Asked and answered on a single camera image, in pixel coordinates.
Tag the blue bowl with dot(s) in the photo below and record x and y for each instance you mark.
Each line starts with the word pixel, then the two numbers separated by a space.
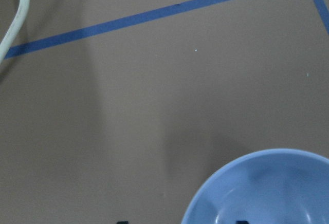
pixel 269 186

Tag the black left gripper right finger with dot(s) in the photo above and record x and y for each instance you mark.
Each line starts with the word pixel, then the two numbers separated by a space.
pixel 241 222

